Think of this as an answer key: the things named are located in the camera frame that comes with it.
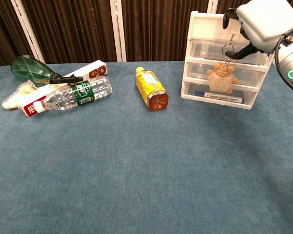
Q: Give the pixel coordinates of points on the white mesh cloth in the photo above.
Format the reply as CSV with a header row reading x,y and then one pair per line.
x,y
12,100

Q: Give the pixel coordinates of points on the blue table mat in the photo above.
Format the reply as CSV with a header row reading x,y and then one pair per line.
x,y
112,170

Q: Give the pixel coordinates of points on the white plastic drawer unit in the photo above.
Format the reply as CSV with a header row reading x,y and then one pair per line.
x,y
197,73

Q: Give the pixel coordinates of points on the metal hook on white base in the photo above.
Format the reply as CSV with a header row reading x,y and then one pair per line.
x,y
232,37

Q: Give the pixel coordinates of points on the yellow tea bottle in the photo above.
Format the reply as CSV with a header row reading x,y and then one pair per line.
x,y
151,85

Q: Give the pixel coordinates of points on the white frame post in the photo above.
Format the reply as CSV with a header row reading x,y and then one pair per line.
x,y
212,5
28,31
117,29

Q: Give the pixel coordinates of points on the green spray bottle black nozzle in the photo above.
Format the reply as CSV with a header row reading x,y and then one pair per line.
x,y
27,69

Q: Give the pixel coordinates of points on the long white red box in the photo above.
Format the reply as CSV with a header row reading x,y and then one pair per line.
x,y
92,70

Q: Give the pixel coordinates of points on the clear water bottle green label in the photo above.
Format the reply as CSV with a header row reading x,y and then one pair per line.
x,y
70,97

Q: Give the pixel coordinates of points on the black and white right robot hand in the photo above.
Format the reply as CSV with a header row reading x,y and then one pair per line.
x,y
263,22

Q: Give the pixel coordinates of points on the whiteboard marker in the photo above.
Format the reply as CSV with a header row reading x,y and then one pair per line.
x,y
222,96

